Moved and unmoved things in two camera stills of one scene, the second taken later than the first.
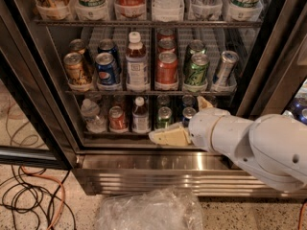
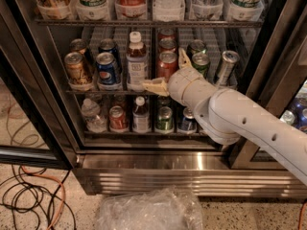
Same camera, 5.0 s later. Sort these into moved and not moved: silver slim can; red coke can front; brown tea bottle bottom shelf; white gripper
Moved: white gripper
Not moved: silver slim can; brown tea bottle bottom shelf; red coke can front
